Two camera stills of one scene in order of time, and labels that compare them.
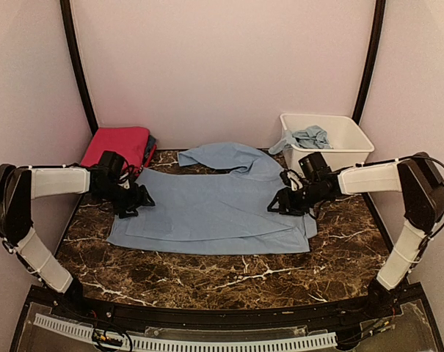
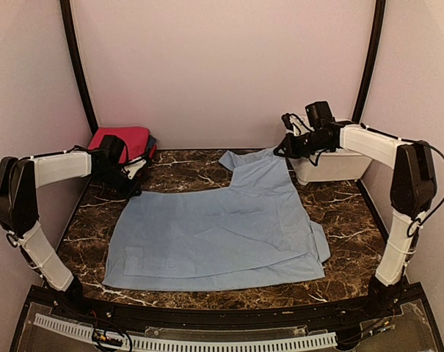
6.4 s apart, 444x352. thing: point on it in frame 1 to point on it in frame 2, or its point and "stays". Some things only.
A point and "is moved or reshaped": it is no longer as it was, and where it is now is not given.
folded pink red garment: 130,141 stays
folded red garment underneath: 149,158 stays
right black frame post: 365,84 stays
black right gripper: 287,202 to 290,152
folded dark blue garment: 152,141 stays
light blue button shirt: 218,201 is moved or reshaped
